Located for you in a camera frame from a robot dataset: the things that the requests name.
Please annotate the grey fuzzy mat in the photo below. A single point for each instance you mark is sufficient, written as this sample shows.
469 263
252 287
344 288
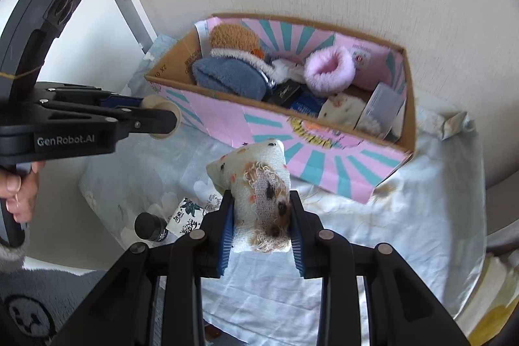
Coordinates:
36 309

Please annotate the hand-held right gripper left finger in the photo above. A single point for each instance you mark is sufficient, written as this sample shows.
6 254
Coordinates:
226 240

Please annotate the white crumpled tissue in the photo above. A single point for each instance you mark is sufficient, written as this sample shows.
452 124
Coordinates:
288 69

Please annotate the blue wet wipes packet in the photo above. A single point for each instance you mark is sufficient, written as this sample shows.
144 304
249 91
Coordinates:
308 102

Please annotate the yellow white printed cloth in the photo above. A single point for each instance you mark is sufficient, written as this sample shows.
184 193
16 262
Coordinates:
498 297

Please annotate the beige round tape roll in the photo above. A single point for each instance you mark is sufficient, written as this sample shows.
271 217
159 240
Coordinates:
164 119

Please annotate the black cosmetic box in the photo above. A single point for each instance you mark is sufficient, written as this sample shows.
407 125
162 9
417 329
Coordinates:
284 92

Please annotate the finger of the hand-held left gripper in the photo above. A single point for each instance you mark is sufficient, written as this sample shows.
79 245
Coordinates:
150 123
117 100

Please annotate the white floral cloth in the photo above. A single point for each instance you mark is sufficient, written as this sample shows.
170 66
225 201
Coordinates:
405 228

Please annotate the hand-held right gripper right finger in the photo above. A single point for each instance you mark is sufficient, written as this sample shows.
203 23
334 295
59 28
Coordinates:
296 244

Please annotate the clear plastic box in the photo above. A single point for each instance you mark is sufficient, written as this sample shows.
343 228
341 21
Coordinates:
383 105

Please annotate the cream spotted fuzzy sock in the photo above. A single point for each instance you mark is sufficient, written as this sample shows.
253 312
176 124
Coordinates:
263 192
344 111

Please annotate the pink fuzzy sock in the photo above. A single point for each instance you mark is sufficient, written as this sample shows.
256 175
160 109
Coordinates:
328 70

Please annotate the person's left hand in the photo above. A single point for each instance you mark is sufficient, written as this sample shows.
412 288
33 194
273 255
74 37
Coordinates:
22 192

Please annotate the grey blue fuzzy sock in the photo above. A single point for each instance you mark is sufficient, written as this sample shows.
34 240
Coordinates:
227 76

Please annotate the small black jar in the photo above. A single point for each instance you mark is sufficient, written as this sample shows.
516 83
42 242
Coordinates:
151 227

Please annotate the brown white fuzzy sock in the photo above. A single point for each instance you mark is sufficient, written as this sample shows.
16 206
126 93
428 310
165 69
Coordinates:
235 40

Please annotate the floral printed card packet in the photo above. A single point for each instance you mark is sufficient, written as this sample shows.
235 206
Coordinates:
187 216

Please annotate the pink printed cardboard box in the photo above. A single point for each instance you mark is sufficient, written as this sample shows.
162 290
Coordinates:
316 151

